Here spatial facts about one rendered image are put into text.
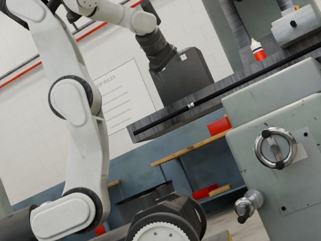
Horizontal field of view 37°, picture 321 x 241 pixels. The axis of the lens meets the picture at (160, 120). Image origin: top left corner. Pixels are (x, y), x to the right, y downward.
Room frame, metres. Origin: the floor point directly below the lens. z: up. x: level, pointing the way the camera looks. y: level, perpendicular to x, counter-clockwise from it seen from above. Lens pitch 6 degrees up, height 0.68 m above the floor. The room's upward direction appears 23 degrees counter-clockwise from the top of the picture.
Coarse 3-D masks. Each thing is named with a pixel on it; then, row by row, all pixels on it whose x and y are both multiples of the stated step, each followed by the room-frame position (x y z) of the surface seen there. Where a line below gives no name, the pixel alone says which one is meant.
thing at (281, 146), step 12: (264, 132) 1.30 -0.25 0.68; (276, 132) 1.32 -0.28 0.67; (288, 132) 1.31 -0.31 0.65; (264, 144) 1.34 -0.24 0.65; (276, 144) 1.32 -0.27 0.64; (288, 144) 1.32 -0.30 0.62; (264, 156) 1.35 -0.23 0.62; (276, 156) 1.33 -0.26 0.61; (288, 156) 1.32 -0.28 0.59; (276, 168) 1.34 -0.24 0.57
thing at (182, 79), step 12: (192, 48) 1.91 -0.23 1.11; (192, 60) 1.92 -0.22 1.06; (204, 60) 2.01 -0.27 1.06; (168, 72) 1.95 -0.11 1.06; (180, 72) 1.94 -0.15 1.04; (192, 72) 1.92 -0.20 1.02; (204, 72) 1.91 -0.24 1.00; (156, 84) 1.97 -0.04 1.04; (168, 84) 1.95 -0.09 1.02; (180, 84) 1.94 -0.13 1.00; (192, 84) 1.93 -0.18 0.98; (204, 84) 1.92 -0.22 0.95; (168, 96) 1.96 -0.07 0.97; (180, 96) 1.95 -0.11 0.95
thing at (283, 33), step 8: (296, 16) 1.57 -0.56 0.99; (304, 16) 1.56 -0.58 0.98; (312, 16) 1.56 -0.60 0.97; (280, 24) 1.59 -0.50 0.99; (288, 24) 1.58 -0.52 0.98; (304, 24) 1.57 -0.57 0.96; (312, 24) 1.56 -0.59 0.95; (320, 24) 1.55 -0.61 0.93; (272, 32) 1.61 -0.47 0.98; (280, 32) 1.60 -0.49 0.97; (288, 32) 1.59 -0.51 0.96; (296, 32) 1.58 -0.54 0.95; (304, 32) 1.57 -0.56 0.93; (312, 32) 1.60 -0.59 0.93; (280, 40) 1.60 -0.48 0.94; (288, 40) 1.59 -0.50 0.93; (296, 40) 1.62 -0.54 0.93
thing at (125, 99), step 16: (128, 64) 6.64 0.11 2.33; (96, 80) 6.87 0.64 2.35; (112, 80) 6.77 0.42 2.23; (128, 80) 6.68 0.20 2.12; (112, 96) 6.81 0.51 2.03; (128, 96) 6.72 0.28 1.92; (144, 96) 6.63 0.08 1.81; (112, 112) 6.85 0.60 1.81; (128, 112) 6.75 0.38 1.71; (144, 112) 6.66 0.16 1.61; (112, 128) 6.89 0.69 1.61
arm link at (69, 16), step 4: (68, 8) 1.93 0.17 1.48; (68, 12) 1.95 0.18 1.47; (72, 12) 1.94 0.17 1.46; (68, 16) 1.97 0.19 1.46; (72, 16) 1.96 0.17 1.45; (76, 16) 1.96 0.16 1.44; (80, 16) 1.98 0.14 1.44; (68, 20) 1.99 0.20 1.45; (72, 20) 1.97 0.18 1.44; (76, 20) 1.98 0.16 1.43
